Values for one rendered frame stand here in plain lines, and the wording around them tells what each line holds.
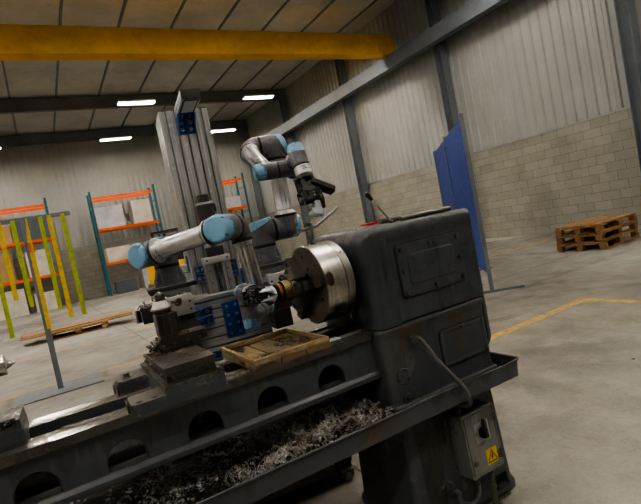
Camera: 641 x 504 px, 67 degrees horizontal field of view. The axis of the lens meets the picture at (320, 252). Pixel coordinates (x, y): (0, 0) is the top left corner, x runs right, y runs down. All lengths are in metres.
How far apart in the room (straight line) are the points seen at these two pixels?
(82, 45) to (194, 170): 10.13
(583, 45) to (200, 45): 8.73
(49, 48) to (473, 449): 11.66
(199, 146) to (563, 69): 11.04
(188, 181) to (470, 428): 1.78
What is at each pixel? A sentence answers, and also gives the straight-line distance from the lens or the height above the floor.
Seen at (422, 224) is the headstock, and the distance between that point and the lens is 2.00.
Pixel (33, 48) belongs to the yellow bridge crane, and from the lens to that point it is 12.53.
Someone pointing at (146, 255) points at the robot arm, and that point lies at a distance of 2.27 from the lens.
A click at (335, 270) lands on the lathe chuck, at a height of 1.13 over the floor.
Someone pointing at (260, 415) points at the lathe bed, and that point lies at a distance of 1.75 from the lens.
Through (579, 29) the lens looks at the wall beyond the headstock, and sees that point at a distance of 12.88.
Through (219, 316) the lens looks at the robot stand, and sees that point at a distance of 2.45.
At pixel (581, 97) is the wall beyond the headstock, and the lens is 12.68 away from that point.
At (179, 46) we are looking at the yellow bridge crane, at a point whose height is 6.12.
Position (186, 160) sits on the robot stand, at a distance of 2.66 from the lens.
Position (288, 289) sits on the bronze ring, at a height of 1.09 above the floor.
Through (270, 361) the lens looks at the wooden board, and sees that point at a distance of 1.70.
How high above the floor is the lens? 1.31
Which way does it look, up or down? 3 degrees down
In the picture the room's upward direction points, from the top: 11 degrees counter-clockwise
